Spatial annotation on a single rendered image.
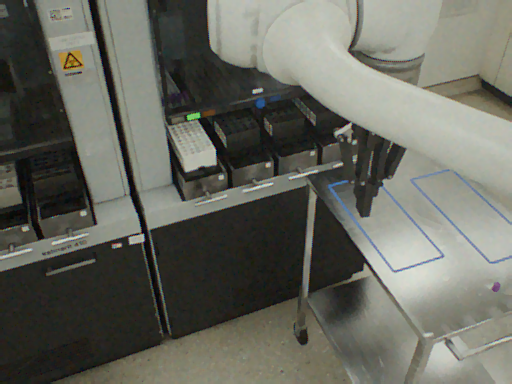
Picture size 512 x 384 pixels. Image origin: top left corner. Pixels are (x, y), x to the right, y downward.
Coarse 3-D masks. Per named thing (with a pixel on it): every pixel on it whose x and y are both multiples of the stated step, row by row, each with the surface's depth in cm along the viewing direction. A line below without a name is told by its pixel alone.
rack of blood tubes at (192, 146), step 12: (168, 132) 160; (180, 132) 158; (192, 132) 158; (204, 132) 158; (180, 144) 154; (192, 144) 153; (204, 144) 153; (180, 156) 158; (192, 156) 148; (204, 156) 150; (192, 168) 151
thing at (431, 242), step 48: (336, 192) 142; (384, 192) 142; (432, 192) 142; (480, 192) 142; (384, 240) 128; (432, 240) 128; (480, 240) 128; (336, 288) 185; (384, 288) 118; (432, 288) 116; (480, 288) 116; (336, 336) 170; (384, 336) 169; (432, 336) 107
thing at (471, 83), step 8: (456, 80) 341; (464, 80) 345; (472, 80) 348; (480, 80) 351; (424, 88) 334; (432, 88) 337; (440, 88) 340; (448, 88) 343; (456, 88) 346; (464, 88) 348; (472, 88) 350; (448, 96) 343
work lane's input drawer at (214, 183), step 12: (168, 144) 162; (216, 156) 158; (180, 168) 152; (204, 168) 151; (216, 168) 152; (180, 180) 151; (192, 180) 149; (204, 180) 151; (216, 180) 152; (192, 192) 152; (204, 192) 153; (216, 192) 155; (204, 204) 150
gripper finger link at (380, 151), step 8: (376, 144) 78; (384, 144) 76; (376, 152) 79; (384, 152) 77; (376, 160) 79; (384, 160) 78; (376, 168) 80; (384, 168) 79; (376, 176) 80; (376, 184) 81
